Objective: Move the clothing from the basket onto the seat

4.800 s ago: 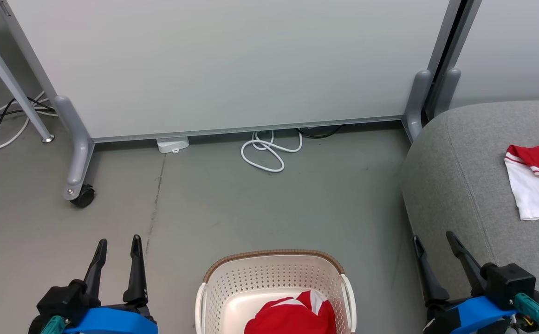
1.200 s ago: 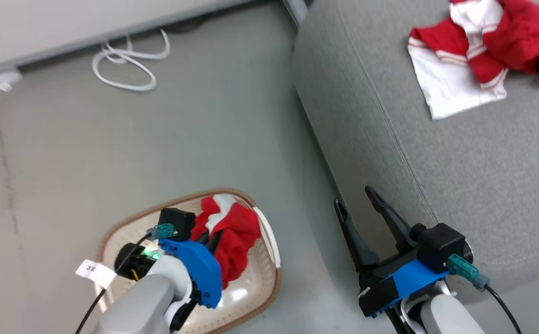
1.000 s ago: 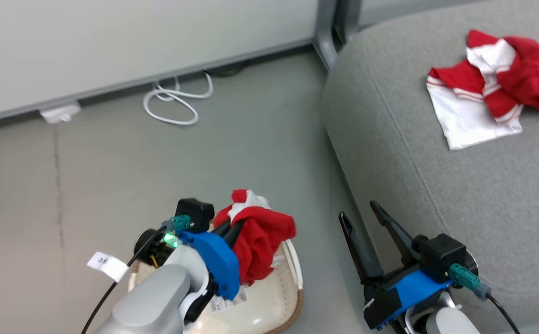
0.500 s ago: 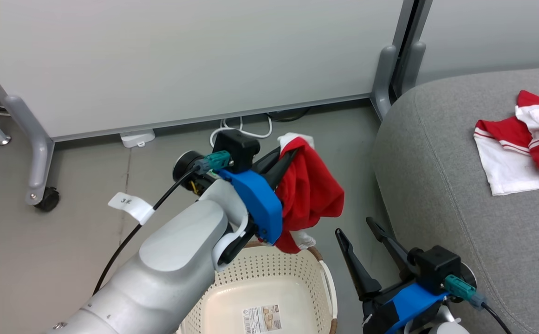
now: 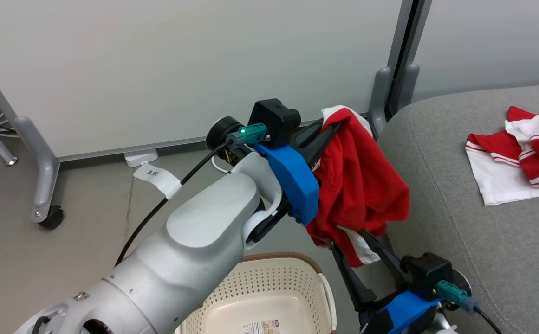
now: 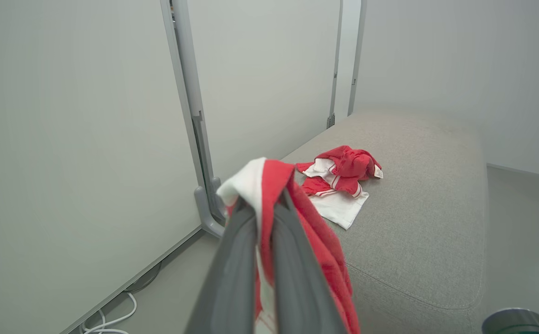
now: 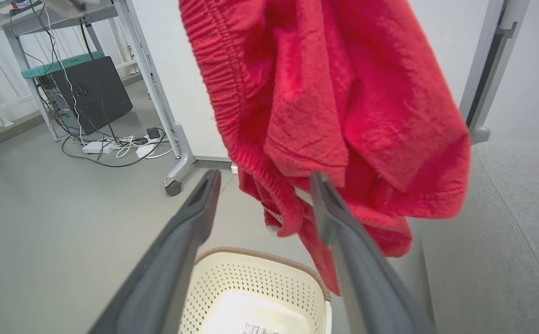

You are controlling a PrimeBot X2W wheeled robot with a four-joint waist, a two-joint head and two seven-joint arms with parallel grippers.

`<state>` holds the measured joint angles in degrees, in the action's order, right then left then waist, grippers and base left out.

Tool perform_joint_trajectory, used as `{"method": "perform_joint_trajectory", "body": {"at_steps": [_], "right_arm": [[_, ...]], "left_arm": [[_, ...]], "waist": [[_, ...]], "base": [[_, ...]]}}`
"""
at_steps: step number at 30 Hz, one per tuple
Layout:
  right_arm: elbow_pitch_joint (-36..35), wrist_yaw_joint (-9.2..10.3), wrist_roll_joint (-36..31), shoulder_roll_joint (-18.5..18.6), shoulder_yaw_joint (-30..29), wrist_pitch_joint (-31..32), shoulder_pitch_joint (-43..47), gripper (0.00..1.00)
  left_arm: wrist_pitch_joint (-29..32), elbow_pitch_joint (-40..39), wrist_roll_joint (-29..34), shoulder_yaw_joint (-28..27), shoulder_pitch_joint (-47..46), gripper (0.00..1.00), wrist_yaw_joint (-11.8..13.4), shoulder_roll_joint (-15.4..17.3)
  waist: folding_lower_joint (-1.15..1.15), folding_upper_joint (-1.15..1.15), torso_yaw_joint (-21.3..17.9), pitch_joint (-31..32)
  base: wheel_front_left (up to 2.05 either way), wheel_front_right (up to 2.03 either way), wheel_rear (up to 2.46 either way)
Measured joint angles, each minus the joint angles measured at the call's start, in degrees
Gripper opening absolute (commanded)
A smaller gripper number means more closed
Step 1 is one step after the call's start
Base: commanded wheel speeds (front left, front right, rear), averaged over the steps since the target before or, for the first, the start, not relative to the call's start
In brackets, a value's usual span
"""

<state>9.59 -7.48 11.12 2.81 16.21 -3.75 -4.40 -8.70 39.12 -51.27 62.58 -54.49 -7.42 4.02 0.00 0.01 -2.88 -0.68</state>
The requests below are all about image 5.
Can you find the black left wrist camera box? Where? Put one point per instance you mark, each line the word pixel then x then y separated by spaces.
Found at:
pixel 274 121

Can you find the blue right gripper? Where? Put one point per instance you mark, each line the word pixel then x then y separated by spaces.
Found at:
pixel 404 311

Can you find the white power adapter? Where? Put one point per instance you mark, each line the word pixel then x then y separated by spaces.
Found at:
pixel 140 157

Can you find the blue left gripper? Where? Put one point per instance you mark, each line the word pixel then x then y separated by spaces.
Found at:
pixel 292 181

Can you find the grey partition foot with caster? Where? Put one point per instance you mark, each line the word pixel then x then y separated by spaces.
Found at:
pixel 42 171

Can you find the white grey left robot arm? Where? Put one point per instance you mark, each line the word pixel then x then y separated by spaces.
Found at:
pixel 181 246

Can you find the black caster wheel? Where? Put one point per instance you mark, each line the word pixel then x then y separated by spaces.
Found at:
pixel 52 218

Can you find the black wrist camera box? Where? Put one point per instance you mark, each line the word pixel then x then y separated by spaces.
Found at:
pixel 427 271
pixel 274 121

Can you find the wide white partition panel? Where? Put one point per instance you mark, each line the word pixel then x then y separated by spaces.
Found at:
pixel 158 60

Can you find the white plastic laundry basket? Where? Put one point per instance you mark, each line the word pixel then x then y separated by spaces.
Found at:
pixel 260 292

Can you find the red and white garment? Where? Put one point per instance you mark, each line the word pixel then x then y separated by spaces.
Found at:
pixel 510 167

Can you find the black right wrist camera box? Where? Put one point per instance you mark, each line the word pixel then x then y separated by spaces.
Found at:
pixel 427 271

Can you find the grey fabric sofa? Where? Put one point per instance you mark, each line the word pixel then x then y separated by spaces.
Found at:
pixel 459 232

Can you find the narrow white partition panel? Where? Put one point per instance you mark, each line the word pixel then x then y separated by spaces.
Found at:
pixel 492 41

